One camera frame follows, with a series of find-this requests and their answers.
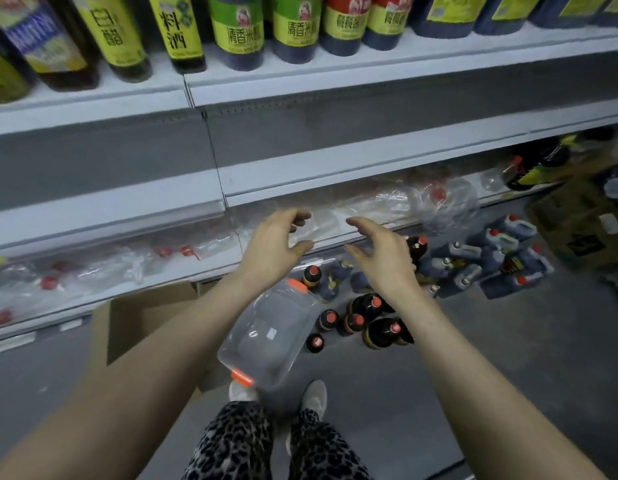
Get person's left hand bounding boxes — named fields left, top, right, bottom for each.
left=237, top=209, right=315, bottom=295

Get person's right hand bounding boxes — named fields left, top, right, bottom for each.
left=344, top=216, right=426, bottom=301

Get person's left forearm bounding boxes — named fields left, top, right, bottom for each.
left=0, top=272, right=272, bottom=480

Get person's right forearm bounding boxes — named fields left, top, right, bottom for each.
left=389, top=290, right=610, bottom=480

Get row of empty clear jugs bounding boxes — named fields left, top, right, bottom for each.
left=0, top=167, right=482, bottom=329

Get cluster of red-capped dark bottles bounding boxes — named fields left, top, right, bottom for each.
left=301, top=235, right=431, bottom=356

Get white metal store shelf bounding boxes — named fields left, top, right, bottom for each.
left=0, top=15, right=618, bottom=356

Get person's right white shoe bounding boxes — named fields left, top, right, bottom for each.
left=298, top=379, right=329, bottom=421

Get person's white shoe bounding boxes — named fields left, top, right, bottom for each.
left=298, top=379, right=329, bottom=421
left=228, top=379, right=260, bottom=404

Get person's left white shoe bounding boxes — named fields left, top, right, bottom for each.
left=228, top=379, right=260, bottom=404

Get open brown cardboard box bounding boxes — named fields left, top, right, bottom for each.
left=88, top=281, right=232, bottom=395

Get dark bottle lying sideways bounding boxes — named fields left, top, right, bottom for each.
left=503, top=136, right=574, bottom=192

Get person's right leopard-print leg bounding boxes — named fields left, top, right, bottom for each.
left=286, top=409, right=372, bottom=480

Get person's leopard-print leg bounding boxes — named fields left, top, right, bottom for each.
left=286, top=409, right=372, bottom=480
left=181, top=401, right=275, bottom=480

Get person's left leopard-print leg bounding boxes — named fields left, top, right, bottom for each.
left=181, top=401, right=275, bottom=480

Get green label dark bottle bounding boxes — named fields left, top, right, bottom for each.
left=271, top=0, right=324, bottom=65
left=207, top=0, right=266, bottom=72

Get printed brown cardboard box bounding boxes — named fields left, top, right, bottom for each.
left=525, top=162, right=618, bottom=275

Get red label dark bottle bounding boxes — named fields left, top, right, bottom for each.
left=318, top=0, right=373, bottom=57
left=361, top=0, right=416, bottom=51

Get slim dark yellow-label bottle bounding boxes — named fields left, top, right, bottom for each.
left=147, top=0, right=208, bottom=75

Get large dark yellow-label jug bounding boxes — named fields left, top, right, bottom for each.
left=473, top=0, right=544, bottom=36
left=593, top=0, right=618, bottom=28
left=410, top=0, right=491, bottom=39
left=528, top=0, right=611, bottom=30

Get pale yellow label vinegar bottle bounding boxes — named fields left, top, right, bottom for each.
left=68, top=0, right=153, bottom=84

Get blue-and-yellow label bottle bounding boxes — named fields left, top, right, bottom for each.
left=0, top=0, right=101, bottom=92

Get yellow-green oil bottle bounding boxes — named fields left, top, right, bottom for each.
left=0, top=39, right=33, bottom=105

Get clear jug with orange handle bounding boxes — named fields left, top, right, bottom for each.
left=217, top=278, right=323, bottom=393

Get pile of dark white-handled jugs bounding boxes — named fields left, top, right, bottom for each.
left=319, top=213, right=556, bottom=301

